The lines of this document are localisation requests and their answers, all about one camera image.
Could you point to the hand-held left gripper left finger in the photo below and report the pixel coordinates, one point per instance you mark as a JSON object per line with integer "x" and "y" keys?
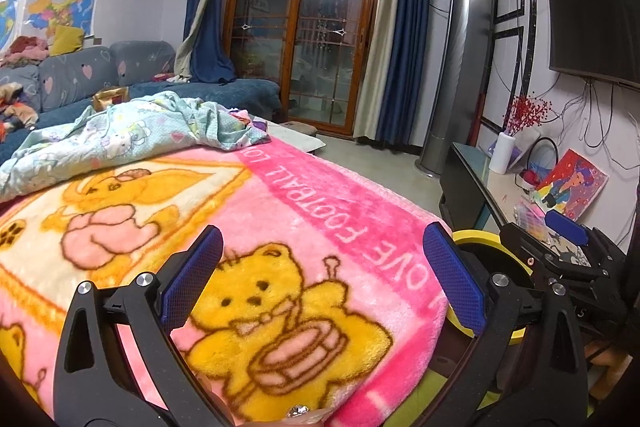
{"x": 192, "y": 279}

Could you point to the person's right hand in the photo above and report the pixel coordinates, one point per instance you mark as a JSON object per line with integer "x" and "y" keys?
{"x": 610, "y": 354}

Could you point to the white ribbed vase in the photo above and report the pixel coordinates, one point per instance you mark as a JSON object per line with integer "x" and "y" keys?
{"x": 501, "y": 154}

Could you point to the colourful painting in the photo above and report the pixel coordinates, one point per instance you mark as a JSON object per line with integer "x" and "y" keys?
{"x": 575, "y": 184}

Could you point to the white picture board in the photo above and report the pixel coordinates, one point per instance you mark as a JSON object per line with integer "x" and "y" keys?
{"x": 522, "y": 157}

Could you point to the pink printed blanket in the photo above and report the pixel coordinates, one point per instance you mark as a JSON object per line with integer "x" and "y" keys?
{"x": 350, "y": 207}

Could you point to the dark red cloth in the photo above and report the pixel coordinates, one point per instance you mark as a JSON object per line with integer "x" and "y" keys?
{"x": 531, "y": 178}

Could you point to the black round hoop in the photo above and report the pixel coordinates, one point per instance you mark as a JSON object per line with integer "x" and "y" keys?
{"x": 555, "y": 152}

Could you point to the colourful crumpled cloth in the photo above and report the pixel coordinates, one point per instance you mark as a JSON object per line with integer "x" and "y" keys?
{"x": 15, "y": 107}

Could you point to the golden gift bag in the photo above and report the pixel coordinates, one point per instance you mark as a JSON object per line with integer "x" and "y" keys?
{"x": 112, "y": 99}

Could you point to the silver tower air conditioner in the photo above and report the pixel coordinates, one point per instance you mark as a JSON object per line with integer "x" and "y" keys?
{"x": 460, "y": 67}

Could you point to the television cabinet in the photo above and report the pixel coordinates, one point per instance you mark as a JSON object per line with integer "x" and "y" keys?
{"x": 465, "y": 172}

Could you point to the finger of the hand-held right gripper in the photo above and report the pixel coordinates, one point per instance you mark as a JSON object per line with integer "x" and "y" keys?
{"x": 566, "y": 226}
{"x": 545, "y": 252}

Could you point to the yellow pillow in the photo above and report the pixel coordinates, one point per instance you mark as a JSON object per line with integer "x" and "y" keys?
{"x": 67, "y": 41}

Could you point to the light blue printed blanket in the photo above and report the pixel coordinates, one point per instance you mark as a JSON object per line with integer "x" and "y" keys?
{"x": 125, "y": 132}

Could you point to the blue sofa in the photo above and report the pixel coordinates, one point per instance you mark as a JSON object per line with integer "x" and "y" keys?
{"x": 75, "y": 72}

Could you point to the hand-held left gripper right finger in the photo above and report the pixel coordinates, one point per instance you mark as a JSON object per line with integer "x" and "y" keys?
{"x": 455, "y": 282}

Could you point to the pile of clothes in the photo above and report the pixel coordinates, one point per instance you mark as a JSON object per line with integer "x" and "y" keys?
{"x": 25, "y": 49}

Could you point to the country map poster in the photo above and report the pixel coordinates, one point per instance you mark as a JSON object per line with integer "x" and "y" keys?
{"x": 62, "y": 9}

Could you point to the clear bead organizer box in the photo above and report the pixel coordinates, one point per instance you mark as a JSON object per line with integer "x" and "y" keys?
{"x": 529, "y": 208}

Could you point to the person's left hand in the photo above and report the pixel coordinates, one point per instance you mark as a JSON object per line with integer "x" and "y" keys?
{"x": 302, "y": 417}

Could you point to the wooden sliding glass door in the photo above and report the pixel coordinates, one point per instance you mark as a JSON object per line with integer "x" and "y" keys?
{"x": 300, "y": 32}

